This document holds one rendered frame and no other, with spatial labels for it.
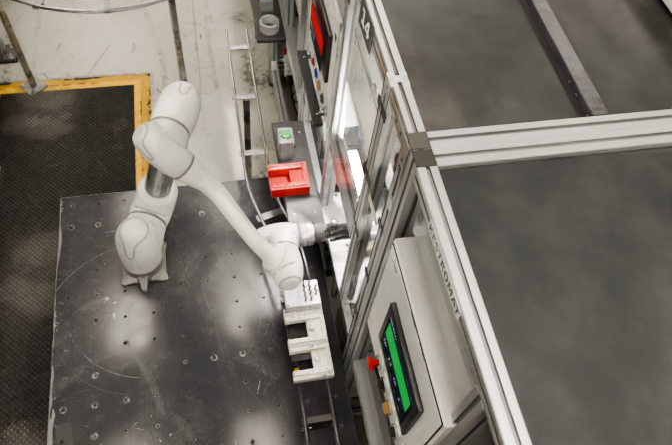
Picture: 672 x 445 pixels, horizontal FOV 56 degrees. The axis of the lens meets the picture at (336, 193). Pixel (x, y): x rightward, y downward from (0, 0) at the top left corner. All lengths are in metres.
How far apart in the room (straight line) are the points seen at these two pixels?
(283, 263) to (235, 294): 0.51
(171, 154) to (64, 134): 2.10
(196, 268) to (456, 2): 1.53
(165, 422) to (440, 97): 1.56
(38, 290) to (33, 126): 1.09
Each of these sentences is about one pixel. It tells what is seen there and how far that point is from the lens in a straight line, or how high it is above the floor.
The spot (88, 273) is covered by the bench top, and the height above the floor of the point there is 0.68.
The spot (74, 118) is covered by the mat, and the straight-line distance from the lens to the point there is 4.13.
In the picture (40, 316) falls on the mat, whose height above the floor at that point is 0.01.
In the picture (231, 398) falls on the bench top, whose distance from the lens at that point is 2.45.
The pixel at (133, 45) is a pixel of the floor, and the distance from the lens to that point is 4.51.
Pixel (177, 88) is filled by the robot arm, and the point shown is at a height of 1.49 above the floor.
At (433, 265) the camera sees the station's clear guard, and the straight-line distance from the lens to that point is 1.32.
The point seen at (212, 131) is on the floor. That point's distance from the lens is 3.94.
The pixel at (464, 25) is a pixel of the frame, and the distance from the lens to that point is 1.64.
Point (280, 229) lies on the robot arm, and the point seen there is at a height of 1.08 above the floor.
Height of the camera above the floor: 3.03
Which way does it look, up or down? 55 degrees down
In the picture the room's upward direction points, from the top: 9 degrees clockwise
